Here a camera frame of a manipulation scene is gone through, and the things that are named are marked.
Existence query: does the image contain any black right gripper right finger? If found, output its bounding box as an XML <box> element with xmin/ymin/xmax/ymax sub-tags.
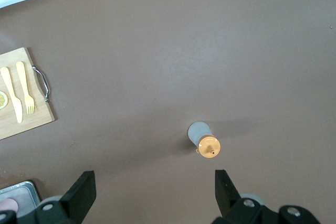
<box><xmin>214</xmin><ymin>169</ymin><xmax>266</xmax><ymax>224</ymax></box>

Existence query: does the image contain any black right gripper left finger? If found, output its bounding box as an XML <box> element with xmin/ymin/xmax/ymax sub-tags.
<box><xmin>36</xmin><ymin>170</ymin><xmax>97</xmax><ymax>224</ymax></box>

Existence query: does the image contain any sauce bottle with orange cap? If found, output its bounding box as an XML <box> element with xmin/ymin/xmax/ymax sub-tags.
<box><xmin>187</xmin><ymin>121</ymin><xmax>222</xmax><ymax>159</ymax></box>

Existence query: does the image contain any pink cup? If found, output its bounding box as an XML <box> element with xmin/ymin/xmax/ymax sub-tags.
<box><xmin>0</xmin><ymin>198</ymin><xmax>19</xmax><ymax>213</ymax></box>

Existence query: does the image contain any silver kitchen scale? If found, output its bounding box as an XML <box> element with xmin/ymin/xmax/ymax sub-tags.
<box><xmin>0</xmin><ymin>180</ymin><xmax>43</xmax><ymax>217</ymax></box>

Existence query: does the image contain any wooden cutting board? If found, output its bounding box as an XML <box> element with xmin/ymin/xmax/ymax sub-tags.
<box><xmin>0</xmin><ymin>47</ymin><xmax>56</xmax><ymax>141</ymax></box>

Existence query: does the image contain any yellow plastic knife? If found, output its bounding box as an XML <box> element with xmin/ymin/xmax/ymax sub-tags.
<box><xmin>0</xmin><ymin>67</ymin><xmax>24</xmax><ymax>124</ymax></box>

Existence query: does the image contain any lemon slice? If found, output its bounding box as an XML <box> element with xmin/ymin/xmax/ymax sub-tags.
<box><xmin>0</xmin><ymin>90</ymin><xmax>9</xmax><ymax>110</ymax></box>

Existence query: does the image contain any yellow plastic fork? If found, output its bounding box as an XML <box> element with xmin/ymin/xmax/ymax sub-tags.
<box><xmin>16</xmin><ymin>61</ymin><xmax>35</xmax><ymax>115</ymax></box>

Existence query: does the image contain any brown table cover mat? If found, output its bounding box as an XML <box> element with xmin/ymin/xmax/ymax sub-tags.
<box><xmin>0</xmin><ymin>0</ymin><xmax>336</xmax><ymax>224</ymax></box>

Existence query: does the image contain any metal cutting board handle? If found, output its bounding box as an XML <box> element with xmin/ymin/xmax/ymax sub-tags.
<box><xmin>31</xmin><ymin>66</ymin><xmax>50</xmax><ymax>103</ymax></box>

